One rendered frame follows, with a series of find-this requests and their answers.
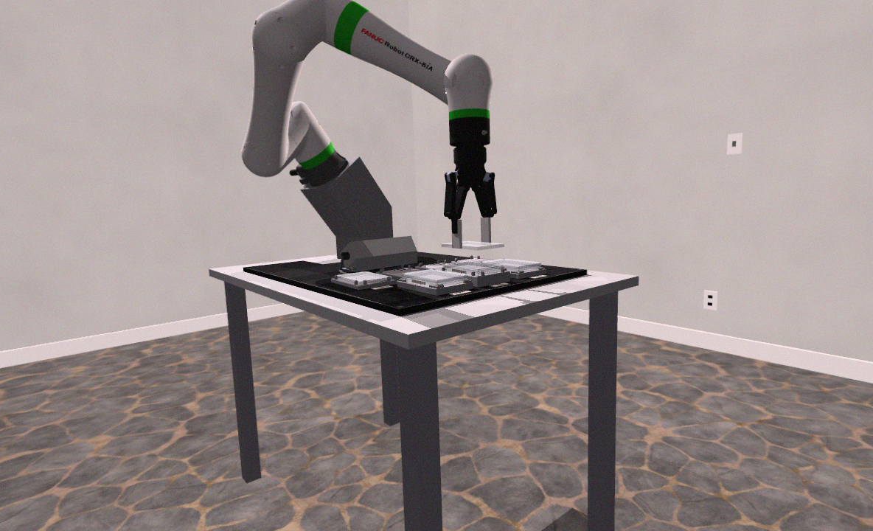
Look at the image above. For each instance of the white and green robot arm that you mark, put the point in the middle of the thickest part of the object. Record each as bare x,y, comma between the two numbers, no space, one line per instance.
280,131

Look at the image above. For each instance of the grey operator panel with coloured buttons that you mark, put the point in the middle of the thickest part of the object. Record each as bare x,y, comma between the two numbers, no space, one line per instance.
367,255

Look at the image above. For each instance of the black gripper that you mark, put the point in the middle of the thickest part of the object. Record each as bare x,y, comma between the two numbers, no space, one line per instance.
470,172

